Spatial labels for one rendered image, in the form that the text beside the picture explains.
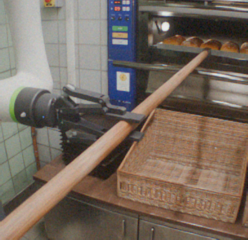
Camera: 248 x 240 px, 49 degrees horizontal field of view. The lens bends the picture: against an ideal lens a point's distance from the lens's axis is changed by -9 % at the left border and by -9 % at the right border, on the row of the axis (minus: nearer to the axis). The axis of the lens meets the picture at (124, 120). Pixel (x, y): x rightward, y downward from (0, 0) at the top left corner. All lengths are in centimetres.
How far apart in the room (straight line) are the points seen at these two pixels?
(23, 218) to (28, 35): 55
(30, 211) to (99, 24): 144
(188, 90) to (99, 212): 77
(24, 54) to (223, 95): 105
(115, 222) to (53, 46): 113
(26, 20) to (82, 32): 100
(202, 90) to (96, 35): 67
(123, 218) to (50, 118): 84
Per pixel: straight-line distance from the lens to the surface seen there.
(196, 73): 115
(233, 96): 153
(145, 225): 136
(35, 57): 81
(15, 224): 35
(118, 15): 161
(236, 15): 133
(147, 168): 158
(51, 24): 190
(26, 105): 66
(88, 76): 180
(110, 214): 142
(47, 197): 38
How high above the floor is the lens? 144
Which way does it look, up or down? 23 degrees down
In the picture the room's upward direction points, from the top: straight up
